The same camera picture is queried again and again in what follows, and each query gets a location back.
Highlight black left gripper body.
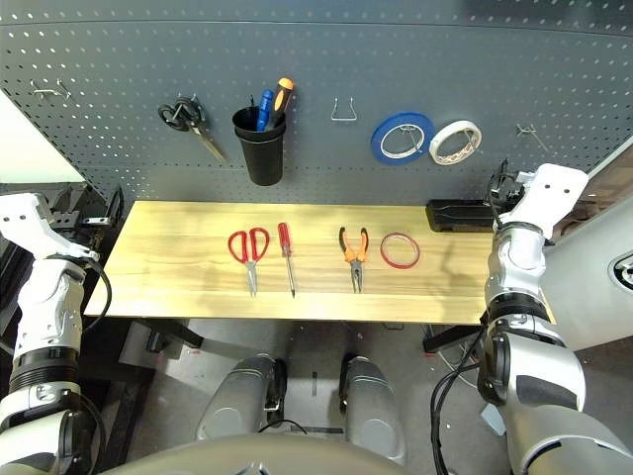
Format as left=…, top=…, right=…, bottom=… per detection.
left=48, top=210, right=108, bottom=233

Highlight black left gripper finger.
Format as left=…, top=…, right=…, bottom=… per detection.
left=106, top=186, right=125, bottom=227
left=52, top=186, right=105, bottom=213

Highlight red handled scissors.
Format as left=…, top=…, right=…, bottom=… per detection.
left=226, top=227, right=271, bottom=298

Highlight red tape roll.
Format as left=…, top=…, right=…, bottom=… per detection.
left=379, top=233, right=421, bottom=270

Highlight red handled screwdriver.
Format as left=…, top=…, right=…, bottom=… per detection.
left=277, top=222, right=298, bottom=299

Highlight orange black long-nose pliers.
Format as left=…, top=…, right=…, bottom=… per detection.
left=338, top=226, right=370, bottom=294

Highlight grey metal pegboard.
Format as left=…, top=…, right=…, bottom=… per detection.
left=0, top=0, right=633, bottom=205

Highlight silver tape peg hook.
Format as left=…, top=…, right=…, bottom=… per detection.
left=516, top=123, right=550, bottom=152

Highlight black flat tool case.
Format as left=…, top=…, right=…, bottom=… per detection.
left=425, top=199, right=497, bottom=233

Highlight white tape roll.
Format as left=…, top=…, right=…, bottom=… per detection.
left=428, top=119, right=484, bottom=165

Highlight silver double peg hook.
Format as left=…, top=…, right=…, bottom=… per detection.
left=30, top=78, right=74, bottom=103

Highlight light grey machine housing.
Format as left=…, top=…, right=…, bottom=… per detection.
left=541, top=197, right=633, bottom=350

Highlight black table foot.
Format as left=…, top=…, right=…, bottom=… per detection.
left=422, top=324, right=489, bottom=353
left=129, top=319, right=205, bottom=350

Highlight blue tape roll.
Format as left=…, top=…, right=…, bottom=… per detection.
left=370, top=112, right=437, bottom=166

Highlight black plastic tool cup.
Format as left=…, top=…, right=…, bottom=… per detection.
left=231, top=106, right=288, bottom=187

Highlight silver left robot leg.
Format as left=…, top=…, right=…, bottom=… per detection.
left=196, top=354, right=289, bottom=441

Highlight silver robot leg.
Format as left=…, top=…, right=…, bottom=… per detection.
left=338, top=351, right=407, bottom=466
left=196, top=354, right=289, bottom=441

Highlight grey square floor pad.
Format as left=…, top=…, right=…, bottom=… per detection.
left=482, top=403, right=508, bottom=436

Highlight silver right robot leg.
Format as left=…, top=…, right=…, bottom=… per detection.
left=338, top=351, right=407, bottom=466

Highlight grey robot torso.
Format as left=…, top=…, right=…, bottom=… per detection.
left=98, top=432, right=411, bottom=475

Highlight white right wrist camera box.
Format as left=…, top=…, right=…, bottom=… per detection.
left=497, top=162, right=590, bottom=243

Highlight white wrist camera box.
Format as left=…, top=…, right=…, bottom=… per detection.
left=0, top=192, right=100, bottom=261
left=497, top=162, right=590, bottom=243

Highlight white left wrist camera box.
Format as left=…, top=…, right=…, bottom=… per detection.
left=0, top=192, right=100, bottom=261

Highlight black handled scissors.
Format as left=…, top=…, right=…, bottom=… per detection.
left=157, top=96, right=228, bottom=163

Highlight blue handled screwdriver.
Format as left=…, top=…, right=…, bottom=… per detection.
left=255, top=88, right=275, bottom=133

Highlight silver wire pliers holder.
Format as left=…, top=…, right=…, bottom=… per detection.
left=330, top=97, right=358, bottom=122

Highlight white floor cables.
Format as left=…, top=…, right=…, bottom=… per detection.
left=434, top=340, right=484, bottom=377

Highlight orange black handled screwdriver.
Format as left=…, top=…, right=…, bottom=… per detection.
left=264, top=77, right=295, bottom=133

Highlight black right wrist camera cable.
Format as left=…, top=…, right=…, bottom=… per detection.
left=429, top=157, right=515, bottom=475

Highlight black floor cable loop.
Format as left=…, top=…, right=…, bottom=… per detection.
left=256, top=419, right=311, bottom=436

